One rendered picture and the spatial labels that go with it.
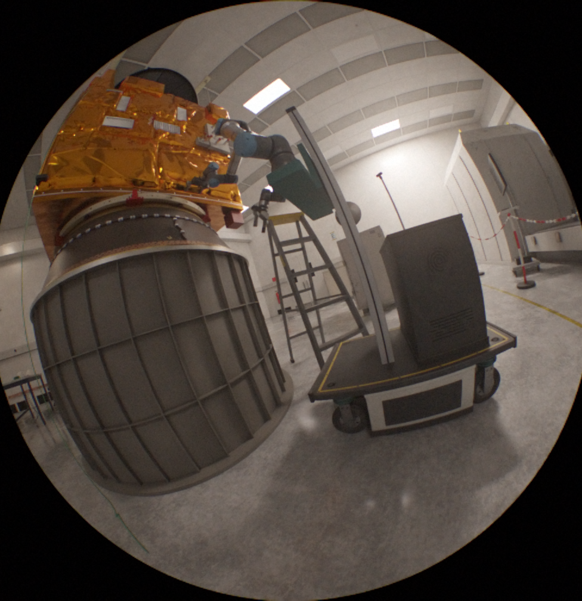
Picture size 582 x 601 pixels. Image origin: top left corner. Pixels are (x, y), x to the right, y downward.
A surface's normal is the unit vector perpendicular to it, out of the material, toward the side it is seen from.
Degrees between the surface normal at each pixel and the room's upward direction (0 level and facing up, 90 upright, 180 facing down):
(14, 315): 90
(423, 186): 90
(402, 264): 90
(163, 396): 90
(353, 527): 0
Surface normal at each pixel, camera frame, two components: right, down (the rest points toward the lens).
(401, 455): -0.30, -0.95
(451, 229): -0.38, 0.13
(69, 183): 0.80, 0.40
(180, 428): 0.62, -0.18
